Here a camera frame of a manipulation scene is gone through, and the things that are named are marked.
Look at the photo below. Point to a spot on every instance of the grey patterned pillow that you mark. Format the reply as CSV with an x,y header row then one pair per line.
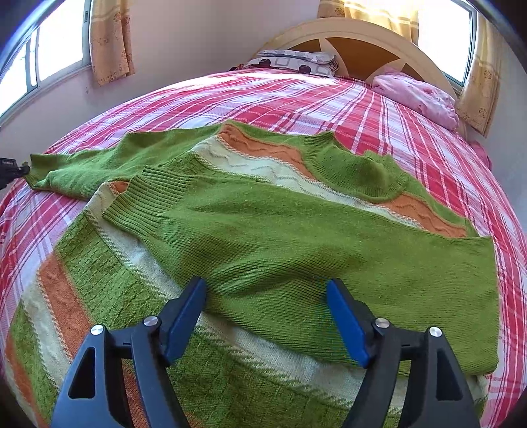
x,y
316,64

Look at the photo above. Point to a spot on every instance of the red plaid bed sheet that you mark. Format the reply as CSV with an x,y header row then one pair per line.
x,y
293,104

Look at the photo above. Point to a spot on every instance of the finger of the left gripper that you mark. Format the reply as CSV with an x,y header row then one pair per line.
x,y
10,170

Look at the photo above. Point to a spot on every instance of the pink pillow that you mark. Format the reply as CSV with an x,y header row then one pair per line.
x,y
430,101

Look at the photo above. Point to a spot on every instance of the yellow curtain left of headboard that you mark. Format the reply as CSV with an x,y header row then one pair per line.
x,y
399,16

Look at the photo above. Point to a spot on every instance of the yellow curtain right of headboard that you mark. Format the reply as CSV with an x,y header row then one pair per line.
x,y
478,99

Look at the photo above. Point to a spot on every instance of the yellow curtain of headboard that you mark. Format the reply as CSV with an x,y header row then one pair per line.
x,y
399,16
478,99

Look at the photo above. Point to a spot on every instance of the left window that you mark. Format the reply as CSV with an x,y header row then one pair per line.
x,y
56,49

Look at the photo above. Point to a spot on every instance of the green striped knit sweater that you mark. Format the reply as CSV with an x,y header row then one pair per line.
x,y
267,220

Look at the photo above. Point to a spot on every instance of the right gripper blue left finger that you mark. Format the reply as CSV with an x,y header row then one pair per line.
x,y
93,392

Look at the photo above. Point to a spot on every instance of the window behind headboard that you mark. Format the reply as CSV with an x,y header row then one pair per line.
x,y
447,36

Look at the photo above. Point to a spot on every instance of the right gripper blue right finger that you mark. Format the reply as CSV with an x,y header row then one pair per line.
x,y
437,394

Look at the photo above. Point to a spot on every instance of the yellow curtain at left window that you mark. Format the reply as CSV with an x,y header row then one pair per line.
x,y
110,41

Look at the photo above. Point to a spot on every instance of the cream wooden headboard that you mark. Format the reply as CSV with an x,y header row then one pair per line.
x,y
361,49

